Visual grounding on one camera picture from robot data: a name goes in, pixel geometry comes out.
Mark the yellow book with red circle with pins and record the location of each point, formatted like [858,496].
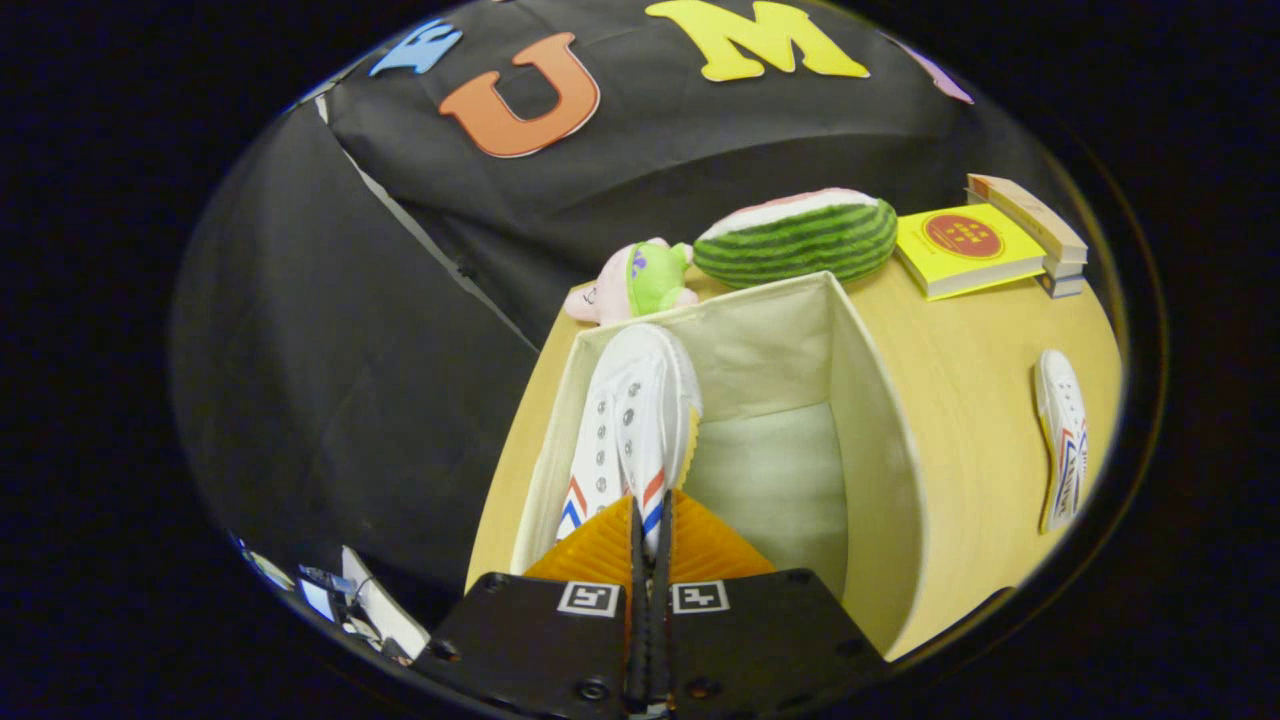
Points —
[965,245]

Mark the blue-grey book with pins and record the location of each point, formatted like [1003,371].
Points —
[1060,287]

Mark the beige fabric storage box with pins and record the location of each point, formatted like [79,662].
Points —
[770,350]

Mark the pink star plush toy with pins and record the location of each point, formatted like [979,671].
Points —
[635,285]

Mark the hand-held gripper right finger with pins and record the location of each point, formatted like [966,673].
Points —
[662,620]

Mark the blue printed packet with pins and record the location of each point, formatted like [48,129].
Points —
[322,580]

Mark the beige paperback book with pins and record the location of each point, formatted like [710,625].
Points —
[1030,215]

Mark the white canvas shoe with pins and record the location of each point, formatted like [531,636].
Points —
[640,420]
[1062,440]

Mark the white thin book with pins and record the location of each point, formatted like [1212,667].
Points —
[1065,268]

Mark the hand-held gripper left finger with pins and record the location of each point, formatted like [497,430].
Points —
[636,620]

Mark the white flat board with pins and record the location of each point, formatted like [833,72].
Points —
[385,605]

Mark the watermelon slice plush toy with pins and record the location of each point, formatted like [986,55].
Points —
[800,240]

